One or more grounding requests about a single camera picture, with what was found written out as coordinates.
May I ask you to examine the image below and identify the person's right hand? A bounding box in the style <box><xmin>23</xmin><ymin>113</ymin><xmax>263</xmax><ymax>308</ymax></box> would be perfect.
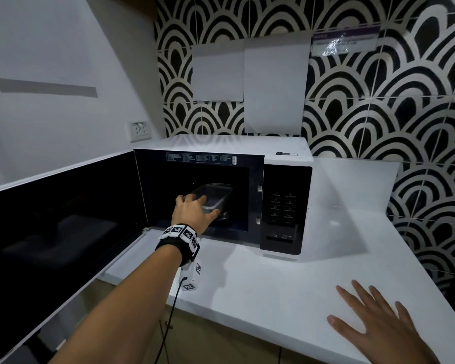
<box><xmin>327</xmin><ymin>280</ymin><xmax>440</xmax><ymax>364</ymax></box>

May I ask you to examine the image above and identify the person's left hand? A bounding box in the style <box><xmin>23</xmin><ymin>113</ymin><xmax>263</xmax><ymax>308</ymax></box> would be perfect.
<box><xmin>171</xmin><ymin>194</ymin><xmax>220</xmax><ymax>236</ymax></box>

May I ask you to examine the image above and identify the clear food container with lid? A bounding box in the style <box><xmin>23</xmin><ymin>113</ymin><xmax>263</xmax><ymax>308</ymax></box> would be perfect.
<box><xmin>186</xmin><ymin>182</ymin><xmax>236</xmax><ymax>223</ymax></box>

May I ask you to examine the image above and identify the person's left forearm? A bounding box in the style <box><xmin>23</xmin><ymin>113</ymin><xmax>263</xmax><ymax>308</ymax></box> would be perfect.
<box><xmin>49</xmin><ymin>244</ymin><xmax>183</xmax><ymax>364</ymax></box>

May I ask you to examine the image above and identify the black wristband with marker tags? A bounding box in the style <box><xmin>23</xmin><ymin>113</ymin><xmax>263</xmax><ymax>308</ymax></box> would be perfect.
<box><xmin>158</xmin><ymin>223</ymin><xmax>201</xmax><ymax>267</ymax></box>

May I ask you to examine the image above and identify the white microwave oven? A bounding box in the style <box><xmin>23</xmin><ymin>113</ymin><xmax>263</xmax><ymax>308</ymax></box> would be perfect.
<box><xmin>131</xmin><ymin>134</ymin><xmax>315</xmax><ymax>257</ymax></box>

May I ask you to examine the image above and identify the small white paper sheet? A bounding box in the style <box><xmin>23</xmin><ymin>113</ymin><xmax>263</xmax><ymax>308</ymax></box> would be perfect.
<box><xmin>191</xmin><ymin>43</ymin><xmax>245</xmax><ymax>102</ymax></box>

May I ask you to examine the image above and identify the tall white paper sheet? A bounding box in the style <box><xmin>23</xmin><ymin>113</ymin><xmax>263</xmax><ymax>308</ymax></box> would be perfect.
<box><xmin>243</xmin><ymin>34</ymin><xmax>312</xmax><ymax>135</ymax></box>

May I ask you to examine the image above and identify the black glass microwave door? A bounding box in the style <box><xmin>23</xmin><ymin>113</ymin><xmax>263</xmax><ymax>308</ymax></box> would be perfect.
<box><xmin>0</xmin><ymin>149</ymin><xmax>149</xmax><ymax>363</ymax></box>

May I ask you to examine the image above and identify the laminated notice with purple header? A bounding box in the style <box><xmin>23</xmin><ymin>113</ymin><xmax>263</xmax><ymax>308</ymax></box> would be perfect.
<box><xmin>310</xmin><ymin>26</ymin><xmax>380</xmax><ymax>57</ymax></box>

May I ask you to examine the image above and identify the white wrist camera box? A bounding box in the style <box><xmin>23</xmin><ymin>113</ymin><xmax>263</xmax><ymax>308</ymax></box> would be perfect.
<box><xmin>178</xmin><ymin>257</ymin><xmax>202</xmax><ymax>292</ymax></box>

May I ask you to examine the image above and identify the black cable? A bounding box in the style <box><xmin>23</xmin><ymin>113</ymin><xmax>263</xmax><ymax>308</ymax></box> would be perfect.
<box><xmin>160</xmin><ymin>282</ymin><xmax>185</xmax><ymax>364</ymax></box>

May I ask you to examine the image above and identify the white wall socket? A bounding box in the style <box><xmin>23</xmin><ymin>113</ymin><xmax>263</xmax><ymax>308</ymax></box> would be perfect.
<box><xmin>127</xmin><ymin>121</ymin><xmax>152</xmax><ymax>143</ymax></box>

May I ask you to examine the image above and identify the large white wall sheet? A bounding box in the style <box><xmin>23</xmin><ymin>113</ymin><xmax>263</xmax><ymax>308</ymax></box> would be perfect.
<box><xmin>0</xmin><ymin>0</ymin><xmax>98</xmax><ymax>98</ymax></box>

